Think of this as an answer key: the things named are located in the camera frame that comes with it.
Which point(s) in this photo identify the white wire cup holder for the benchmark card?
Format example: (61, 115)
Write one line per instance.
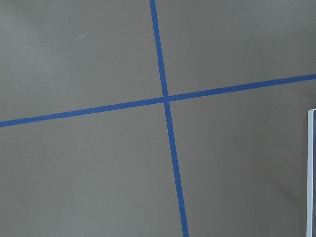
(311, 175)

